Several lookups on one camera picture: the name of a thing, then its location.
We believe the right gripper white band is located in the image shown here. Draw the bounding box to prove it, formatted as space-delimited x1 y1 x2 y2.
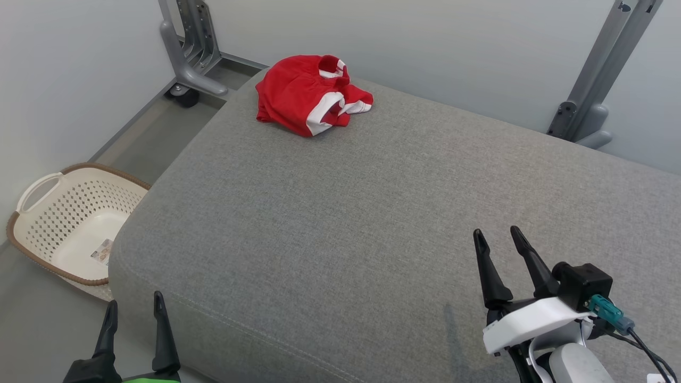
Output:
472 226 595 355

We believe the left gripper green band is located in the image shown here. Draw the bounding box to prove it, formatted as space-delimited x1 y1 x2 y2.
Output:
62 290 182 383

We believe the red shorts white trim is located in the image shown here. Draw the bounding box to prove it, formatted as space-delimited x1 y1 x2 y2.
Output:
255 54 375 138

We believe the paper label sticker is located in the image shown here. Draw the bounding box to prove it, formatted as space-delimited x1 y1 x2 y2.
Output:
90 238 114 266

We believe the cream plastic laundry basket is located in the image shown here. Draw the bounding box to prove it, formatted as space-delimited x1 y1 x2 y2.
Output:
6 162 152 302

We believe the grey fabric sofa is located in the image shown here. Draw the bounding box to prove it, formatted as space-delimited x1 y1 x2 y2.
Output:
108 69 681 383

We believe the black caster wheel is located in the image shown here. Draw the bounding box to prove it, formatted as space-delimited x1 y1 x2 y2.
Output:
169 85 201 109

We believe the grey metal stand with caster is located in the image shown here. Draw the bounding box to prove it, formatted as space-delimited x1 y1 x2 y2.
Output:
157 0 230 98

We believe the right teal plug black cable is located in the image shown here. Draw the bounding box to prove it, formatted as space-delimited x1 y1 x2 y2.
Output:
587 294 677 383

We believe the grey metal stand with bracket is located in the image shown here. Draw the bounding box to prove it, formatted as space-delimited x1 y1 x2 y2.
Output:
546 0 665 150

